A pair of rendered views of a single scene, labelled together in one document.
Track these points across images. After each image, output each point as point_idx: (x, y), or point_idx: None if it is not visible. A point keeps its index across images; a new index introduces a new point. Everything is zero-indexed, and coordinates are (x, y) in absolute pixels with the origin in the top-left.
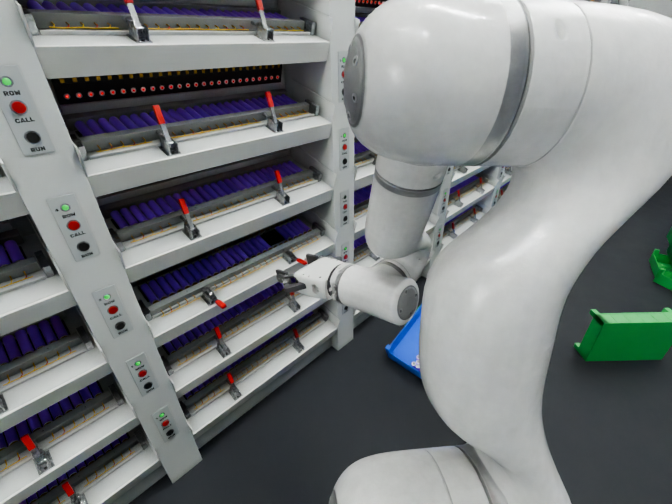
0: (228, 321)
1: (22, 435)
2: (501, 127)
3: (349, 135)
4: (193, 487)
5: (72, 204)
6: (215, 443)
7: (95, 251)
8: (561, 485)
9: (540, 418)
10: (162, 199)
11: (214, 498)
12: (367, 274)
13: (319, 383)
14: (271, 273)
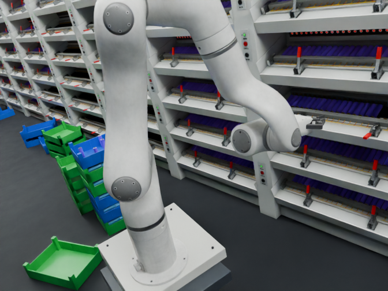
0: (325, 152)
1: (231, 130)
2: None
3: None
4: (260, 221)
5: (246, 34)
6: (288, 220)
7: (250, 59)
8: (107, 151)
9: (109, 119)
10: (313, 47)
11: (255, 231)
12: (258, 119)
13: (365, 268)
14: (349, 132)
